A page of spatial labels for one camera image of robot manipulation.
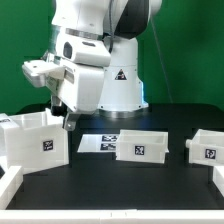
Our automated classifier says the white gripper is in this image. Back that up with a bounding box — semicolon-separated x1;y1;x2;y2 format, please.
49;60;104;131

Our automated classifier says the large white drawer housing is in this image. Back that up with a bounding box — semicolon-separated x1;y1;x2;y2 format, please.
0;109;69;174

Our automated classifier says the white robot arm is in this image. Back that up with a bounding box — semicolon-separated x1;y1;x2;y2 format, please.
47;0;163;131

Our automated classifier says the white drawer box middle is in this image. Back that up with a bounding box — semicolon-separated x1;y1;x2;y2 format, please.
116;130;168;163

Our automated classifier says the white drawer box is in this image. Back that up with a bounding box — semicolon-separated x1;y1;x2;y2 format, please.
116;130;168;163
185;129;224;166

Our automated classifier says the white drawer box right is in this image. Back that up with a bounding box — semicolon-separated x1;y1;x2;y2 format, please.
185;129;224;166

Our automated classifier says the flat white marker plate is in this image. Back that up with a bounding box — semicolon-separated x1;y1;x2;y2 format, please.
78;134;118;153

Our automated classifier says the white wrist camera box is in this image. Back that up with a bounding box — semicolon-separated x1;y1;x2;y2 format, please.
22;60;65;88

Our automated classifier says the grey camera cable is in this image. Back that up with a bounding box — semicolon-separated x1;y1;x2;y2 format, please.
149;16;176;104

